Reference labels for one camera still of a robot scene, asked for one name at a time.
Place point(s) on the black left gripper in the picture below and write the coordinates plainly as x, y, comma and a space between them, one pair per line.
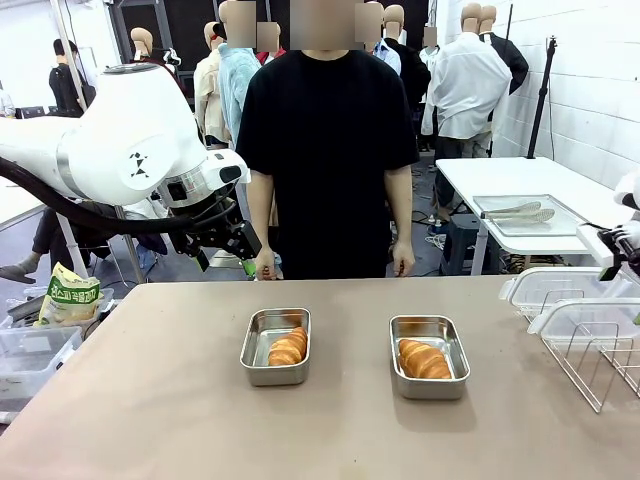
240, 240

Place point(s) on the white side table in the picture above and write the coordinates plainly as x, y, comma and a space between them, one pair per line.
500, 172

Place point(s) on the golden croissant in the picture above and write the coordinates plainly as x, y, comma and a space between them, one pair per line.
287, 347
422, 359

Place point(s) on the steel rectangular container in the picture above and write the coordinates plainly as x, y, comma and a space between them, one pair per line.
430, 390
275, 377

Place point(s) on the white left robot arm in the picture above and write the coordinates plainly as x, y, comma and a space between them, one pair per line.
125, 125

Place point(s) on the maroon dress mannequin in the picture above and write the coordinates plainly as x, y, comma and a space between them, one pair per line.
141, 42

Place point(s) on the black tripod stand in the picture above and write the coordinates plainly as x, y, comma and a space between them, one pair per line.
542, 100

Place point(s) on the white shirt mannequin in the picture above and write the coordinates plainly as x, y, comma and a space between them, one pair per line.
467, 85

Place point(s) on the grey stool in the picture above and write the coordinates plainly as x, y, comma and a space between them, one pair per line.
462, 235

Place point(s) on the clear plastic storage bin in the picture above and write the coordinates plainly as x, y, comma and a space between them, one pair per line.
30, 350

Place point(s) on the perforated steel tray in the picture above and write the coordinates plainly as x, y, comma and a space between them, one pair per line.
500, 230

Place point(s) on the steel tongs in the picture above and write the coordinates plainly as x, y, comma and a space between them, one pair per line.
535, 216

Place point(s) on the person torso black t-shirt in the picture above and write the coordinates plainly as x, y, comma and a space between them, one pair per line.
325, 150

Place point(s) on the black clothes mannequin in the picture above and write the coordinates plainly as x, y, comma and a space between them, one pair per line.
412, 75

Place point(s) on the beige shirt mannequin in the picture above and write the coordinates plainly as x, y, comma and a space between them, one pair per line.
207, 100

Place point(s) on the seated person white shirt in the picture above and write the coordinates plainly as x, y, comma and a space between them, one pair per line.
50, 235

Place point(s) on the green yellow snack bag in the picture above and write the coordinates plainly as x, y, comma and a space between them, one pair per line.
70, 300

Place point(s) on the person's left forearm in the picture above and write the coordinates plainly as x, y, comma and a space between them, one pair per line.
399, 205

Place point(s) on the white work table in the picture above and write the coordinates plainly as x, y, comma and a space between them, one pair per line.
15, 205

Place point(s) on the clear plastic containers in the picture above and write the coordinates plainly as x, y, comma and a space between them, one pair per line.
550, 274

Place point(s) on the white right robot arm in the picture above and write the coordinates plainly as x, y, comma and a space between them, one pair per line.
595, 245

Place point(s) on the black jacket mannequin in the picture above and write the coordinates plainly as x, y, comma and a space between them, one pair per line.
515, 60

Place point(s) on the standing person in black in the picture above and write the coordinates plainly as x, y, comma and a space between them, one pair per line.
65, 85

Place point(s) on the person's right forearm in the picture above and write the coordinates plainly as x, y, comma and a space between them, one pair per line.
262, 210

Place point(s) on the clear plastic lid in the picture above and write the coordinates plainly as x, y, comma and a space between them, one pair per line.
590, 306

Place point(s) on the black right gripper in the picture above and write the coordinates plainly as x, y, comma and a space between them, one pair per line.
627, 247

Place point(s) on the person's left hand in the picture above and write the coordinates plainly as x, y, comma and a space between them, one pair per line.
404, 260

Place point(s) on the light blue shirt mannequin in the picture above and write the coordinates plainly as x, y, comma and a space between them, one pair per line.
235, 90

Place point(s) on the person's right hand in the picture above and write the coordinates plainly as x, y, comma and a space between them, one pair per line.
269, 265

